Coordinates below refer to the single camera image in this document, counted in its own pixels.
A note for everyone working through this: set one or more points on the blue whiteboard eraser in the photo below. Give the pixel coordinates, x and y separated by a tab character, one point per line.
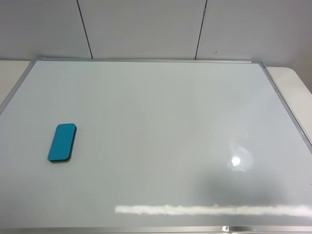
62	144

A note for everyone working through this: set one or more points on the white framed whiteboard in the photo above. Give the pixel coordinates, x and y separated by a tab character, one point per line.
175	147

